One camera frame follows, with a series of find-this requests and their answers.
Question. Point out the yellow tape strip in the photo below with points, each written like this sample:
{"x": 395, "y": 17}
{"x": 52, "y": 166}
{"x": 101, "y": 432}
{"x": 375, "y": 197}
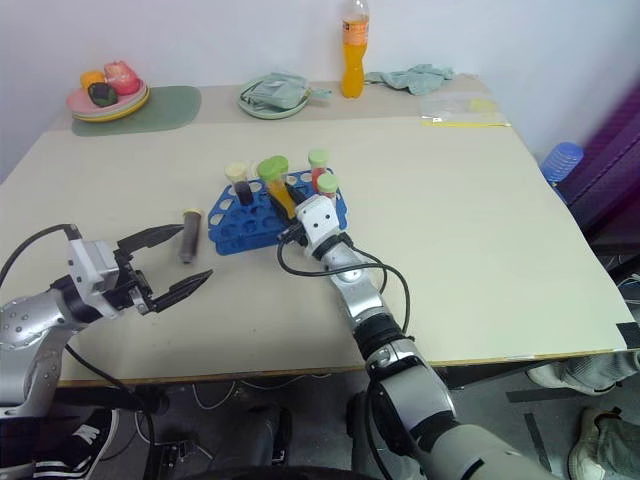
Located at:
{"x": 465, "y": 123}

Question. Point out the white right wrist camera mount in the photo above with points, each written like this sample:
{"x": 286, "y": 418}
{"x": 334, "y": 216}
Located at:
{"x": 318, "y": 220}

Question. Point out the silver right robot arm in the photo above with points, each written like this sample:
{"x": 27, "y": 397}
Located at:
{"x": 400, "y": 360}

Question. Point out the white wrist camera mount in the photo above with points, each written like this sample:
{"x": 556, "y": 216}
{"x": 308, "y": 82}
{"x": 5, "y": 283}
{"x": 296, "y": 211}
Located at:
{"x": 92, "y": 270}
{"x": 318, "y": 220}

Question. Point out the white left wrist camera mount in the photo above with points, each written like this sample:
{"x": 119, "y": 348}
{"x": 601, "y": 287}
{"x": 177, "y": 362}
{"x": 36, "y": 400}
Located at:
{"x": 92, "y": 270}

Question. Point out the purple fabric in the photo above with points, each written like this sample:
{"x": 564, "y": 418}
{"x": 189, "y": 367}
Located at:
{"x": 610, "y": 155}

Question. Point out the pink plate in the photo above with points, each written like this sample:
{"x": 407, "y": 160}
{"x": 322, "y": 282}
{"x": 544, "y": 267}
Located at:
{"x": 87, "y": 102}

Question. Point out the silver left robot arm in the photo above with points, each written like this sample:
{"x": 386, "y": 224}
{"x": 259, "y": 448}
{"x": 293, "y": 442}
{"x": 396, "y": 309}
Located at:
{"x": 30, "y": 320}

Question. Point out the light green plate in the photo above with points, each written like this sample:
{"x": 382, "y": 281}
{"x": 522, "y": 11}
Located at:
{"x": 250, "y": 107}

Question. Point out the light green pouch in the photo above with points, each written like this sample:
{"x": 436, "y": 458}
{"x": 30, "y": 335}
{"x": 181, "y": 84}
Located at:
{"x": 275, "y": 91}

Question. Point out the white shoe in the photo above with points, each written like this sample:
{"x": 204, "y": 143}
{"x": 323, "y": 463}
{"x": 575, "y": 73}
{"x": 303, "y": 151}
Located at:
{"x": 585, "y": 375}
{"x": 602, "y": 445}

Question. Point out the orange drink bottle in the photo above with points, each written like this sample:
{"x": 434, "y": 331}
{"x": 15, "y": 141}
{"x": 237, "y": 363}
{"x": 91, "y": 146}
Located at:
{"x": 354, "y": 55}

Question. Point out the dark green toy fruit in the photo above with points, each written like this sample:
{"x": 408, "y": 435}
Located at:
{"x": 102, "y": 94}

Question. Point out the red toy fruit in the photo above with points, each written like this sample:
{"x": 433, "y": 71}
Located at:
{"x": 121, "y": 76}

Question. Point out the black striped shoe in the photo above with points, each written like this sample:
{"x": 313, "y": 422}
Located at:
{"x": 75, "y": 445}

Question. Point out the yellow test tube green cap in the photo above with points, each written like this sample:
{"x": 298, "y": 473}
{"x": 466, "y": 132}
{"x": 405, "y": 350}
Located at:
{"x": 276, "y": 180}

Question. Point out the light green cloth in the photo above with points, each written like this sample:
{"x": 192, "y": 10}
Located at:
{"x": 415, "y": 79}

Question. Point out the red test tube green cap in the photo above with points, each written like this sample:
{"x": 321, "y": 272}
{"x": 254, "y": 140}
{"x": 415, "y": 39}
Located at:
{"x": 317, "y": 167}

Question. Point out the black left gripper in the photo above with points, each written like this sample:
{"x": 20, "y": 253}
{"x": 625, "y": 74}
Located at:
{"x": 127, "y": 290}

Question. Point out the orange toy fruit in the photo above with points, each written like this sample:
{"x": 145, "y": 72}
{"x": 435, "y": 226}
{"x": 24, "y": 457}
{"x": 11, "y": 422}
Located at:
{"x": 92, "y": 79}

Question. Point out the small test tube green cap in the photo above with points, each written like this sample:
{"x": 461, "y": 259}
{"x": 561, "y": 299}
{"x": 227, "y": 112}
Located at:
{"x": 328, "y": 186}

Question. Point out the clear plastic bag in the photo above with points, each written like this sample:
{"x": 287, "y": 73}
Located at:
{"x": 455, "y": 107}

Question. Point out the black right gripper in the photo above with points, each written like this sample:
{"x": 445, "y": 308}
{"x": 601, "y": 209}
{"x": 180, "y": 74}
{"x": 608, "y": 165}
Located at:
{"x": 295, "y": 231}

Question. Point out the blue test tube rack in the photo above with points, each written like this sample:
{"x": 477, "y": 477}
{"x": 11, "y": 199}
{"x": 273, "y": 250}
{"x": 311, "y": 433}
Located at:
{"x": 240, "y": 222}

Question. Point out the green placemat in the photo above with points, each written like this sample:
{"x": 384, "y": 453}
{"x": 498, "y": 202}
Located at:
{"x": 165, "y": 107}

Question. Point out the grey test tube beige cap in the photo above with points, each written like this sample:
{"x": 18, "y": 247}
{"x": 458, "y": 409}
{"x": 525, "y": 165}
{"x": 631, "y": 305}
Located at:
{"x": 190, "y": 235}

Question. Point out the yellow plate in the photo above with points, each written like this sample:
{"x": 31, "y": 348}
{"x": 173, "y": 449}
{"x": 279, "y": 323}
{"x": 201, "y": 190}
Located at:
{"x": 127, "y": 109}

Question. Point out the dark test tube cream cap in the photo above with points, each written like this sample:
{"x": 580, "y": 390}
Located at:
{"x": 241, "y": 185}

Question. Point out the blue water jug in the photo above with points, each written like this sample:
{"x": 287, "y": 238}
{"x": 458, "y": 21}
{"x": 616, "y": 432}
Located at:
{"x": 561, "y": 162}

